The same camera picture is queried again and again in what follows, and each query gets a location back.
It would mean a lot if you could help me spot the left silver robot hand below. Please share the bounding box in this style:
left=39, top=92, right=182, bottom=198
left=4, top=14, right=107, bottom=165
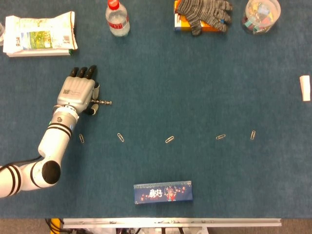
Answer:
left=57, top=65, right=100, bottom=117

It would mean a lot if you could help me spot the magnetic bead rod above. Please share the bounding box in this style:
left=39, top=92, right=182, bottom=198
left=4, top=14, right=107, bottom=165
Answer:
left=90, top=98, right=113, bottom=105

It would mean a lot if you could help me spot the clear jar of binder clips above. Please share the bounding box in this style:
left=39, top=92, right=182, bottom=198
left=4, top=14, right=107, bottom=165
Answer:
left=241, top=0, right=281, bottom=35

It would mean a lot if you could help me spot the white flat box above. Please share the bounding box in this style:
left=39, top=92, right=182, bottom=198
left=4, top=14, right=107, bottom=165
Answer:
left=6, top=48, right=71, bottom=58

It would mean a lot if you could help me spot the white crumpled snack bag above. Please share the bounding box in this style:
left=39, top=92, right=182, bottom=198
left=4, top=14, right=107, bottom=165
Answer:
left=2, top=10, right=78, bottom=54

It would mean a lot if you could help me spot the clear bottle red cap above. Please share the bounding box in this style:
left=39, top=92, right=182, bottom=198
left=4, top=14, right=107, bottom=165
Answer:
left=105, top=0, right=131, bottom=37

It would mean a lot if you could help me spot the orange blue white box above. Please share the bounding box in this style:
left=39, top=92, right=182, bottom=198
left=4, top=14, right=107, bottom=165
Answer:
left=173, top=0, right=224, bottom=33

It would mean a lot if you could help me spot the blue printed long box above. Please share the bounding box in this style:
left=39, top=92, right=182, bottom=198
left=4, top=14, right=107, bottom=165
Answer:
left=133, top=180, right=194, bottom=205

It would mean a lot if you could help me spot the grey striped knit glove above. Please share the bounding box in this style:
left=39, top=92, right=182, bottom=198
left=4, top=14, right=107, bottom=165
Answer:
left=175, top=0, right=234, bottom=37

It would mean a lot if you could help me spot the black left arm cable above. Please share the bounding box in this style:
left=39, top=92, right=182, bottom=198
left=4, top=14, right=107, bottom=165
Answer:
left=0, top=157, right=43, bottom=170

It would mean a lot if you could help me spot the yellow black cable bundle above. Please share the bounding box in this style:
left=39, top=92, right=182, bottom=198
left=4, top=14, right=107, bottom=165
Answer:
left=45, top=218, right=64, bottom=234

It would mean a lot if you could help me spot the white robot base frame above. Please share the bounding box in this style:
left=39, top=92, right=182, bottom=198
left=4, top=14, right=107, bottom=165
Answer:
left=85, top=227, right=209, bottom=234

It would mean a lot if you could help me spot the aluminium table rail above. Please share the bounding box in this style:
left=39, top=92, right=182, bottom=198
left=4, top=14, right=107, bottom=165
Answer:
left=62, top=217, right=282, bottom=229

